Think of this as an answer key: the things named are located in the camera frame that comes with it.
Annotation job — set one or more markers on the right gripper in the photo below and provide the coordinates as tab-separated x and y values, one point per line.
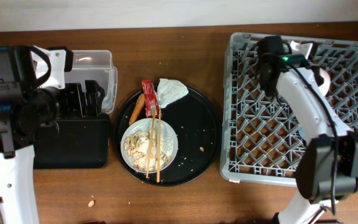
316	74

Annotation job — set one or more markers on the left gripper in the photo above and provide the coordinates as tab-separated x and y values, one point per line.
78	107

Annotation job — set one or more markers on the pink bowl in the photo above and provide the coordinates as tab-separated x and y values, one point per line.
324	82

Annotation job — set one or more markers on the light blue cup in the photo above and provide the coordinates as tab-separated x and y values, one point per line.
301	133

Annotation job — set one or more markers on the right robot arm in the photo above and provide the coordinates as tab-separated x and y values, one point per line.
328	170

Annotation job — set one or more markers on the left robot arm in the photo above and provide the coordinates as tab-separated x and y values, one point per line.
54	114

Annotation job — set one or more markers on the grey dishwasher rack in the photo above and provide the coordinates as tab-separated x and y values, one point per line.
261	142

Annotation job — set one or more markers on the black rectangular tray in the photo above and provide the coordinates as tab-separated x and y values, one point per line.
73	143

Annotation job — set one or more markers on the clear plastic bin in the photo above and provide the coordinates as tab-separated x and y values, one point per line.
95	65

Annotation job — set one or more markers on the orange carrot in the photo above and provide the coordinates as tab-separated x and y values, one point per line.
140	103

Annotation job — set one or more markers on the white plate with food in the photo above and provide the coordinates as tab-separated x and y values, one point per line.
135	145

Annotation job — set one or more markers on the red snack wrapper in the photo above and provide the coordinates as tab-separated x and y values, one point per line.
152	106

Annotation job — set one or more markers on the crumpled white napkin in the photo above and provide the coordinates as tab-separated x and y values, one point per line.
169	91

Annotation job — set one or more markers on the peanut shell on table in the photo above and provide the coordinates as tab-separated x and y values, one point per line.
91	203

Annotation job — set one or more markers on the round black tray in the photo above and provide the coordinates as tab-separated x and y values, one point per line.
196	124

